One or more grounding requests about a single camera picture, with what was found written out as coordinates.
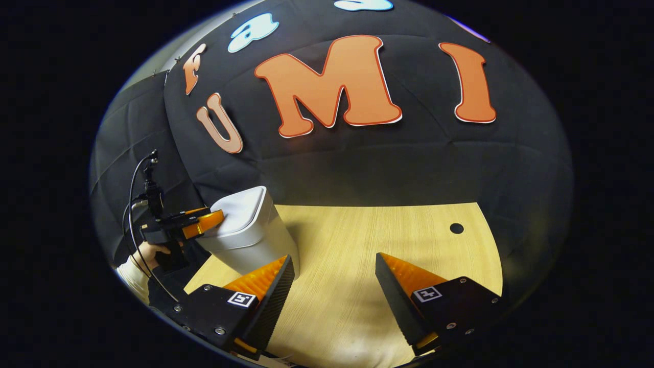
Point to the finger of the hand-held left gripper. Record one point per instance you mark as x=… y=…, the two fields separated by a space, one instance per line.
x=204 y=225
x=191 y=210

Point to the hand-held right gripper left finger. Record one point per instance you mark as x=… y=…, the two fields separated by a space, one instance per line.
x=273 y=301

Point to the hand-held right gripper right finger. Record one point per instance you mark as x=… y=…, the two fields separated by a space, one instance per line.
x=396 y=301

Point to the white desktop garbage bin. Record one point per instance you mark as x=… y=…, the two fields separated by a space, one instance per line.
x=255 y=230

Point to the wooden desktop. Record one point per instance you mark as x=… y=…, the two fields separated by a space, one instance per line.
x=357 y=240

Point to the black backdrop cloth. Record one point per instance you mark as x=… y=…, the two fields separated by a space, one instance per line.
x=357 y=168

